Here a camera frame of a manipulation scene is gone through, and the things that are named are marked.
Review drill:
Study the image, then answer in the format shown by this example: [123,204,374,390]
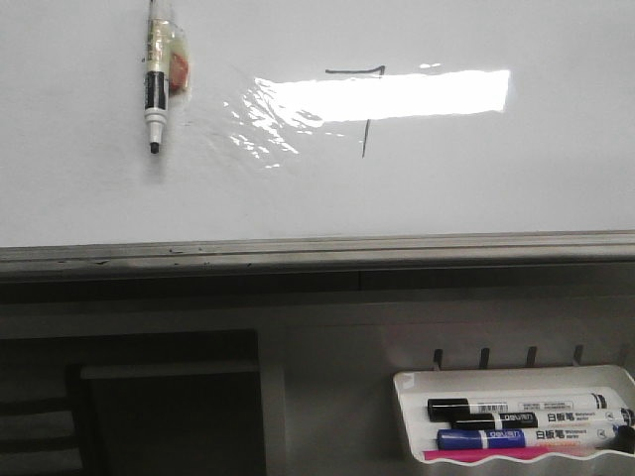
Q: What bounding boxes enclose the black capped marker top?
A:
[427,392,623,422]

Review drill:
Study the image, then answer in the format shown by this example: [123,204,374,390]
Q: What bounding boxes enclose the grey aluminium marker ledge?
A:
[1,230,634,283]

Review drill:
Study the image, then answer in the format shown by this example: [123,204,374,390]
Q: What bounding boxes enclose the white whiteboard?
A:
[1,1,634,246]

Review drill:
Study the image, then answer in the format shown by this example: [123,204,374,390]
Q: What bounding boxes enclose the dark cabinet box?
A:
[68,360,269,476]

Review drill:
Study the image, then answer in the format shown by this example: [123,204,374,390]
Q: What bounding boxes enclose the black taped whiteboard marker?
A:
[144,1,191,155]

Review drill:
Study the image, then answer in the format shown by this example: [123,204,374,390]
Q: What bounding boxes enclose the black capped marker middle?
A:
[450,408,634,430]

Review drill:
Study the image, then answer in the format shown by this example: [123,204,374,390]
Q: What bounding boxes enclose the black capped marker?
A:
[450,408,634,430]
[427,392,623,422]

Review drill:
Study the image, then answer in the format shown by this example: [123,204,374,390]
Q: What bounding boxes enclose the blue capped marker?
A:
[437,424,621,450]

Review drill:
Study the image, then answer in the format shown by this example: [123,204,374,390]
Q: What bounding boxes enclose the white plastic marker tray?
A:
[393,365,634,475]

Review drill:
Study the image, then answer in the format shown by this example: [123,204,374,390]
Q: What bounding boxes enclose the metal hook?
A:
[525,346,538,368]
[479,347,490,370]
[571,344,584,367]
[433,349,444,371]

